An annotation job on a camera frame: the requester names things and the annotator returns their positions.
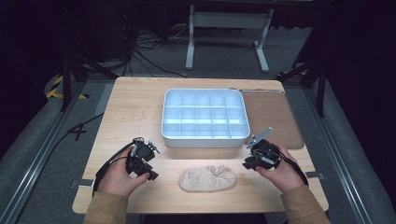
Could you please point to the beige sock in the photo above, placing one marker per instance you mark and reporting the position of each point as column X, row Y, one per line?
column 207, row 179

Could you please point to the white metal desk frame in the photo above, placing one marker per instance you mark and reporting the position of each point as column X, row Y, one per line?
column 229, row 20

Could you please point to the person's right hand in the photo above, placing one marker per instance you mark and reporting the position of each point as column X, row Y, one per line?
column 288, row 174

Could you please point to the black metal stand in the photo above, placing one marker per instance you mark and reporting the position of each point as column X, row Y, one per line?
column 321, row 90
column 66, row 84

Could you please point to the white divided storage box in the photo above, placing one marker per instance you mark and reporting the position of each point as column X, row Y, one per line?
column 204, row 118

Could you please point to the grey tape piece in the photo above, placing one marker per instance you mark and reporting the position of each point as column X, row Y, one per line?
column 314, row 174
column 82, row 183

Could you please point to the thin metal rod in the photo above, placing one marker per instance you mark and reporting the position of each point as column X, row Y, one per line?
column 261, row 90

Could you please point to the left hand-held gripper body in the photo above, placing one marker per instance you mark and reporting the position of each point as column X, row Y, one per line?
column 141, row 154

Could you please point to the yellow and black floor tape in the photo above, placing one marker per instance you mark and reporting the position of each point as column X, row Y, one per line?
column 54, row 90

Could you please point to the person's left hand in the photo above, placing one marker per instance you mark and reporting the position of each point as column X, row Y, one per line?
column 116, row 177

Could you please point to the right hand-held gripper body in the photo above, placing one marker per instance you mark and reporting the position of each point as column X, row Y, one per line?
column 264, row 152

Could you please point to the metal floor rail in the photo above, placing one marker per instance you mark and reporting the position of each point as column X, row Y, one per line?
column 336, row 149
column 34, row 165

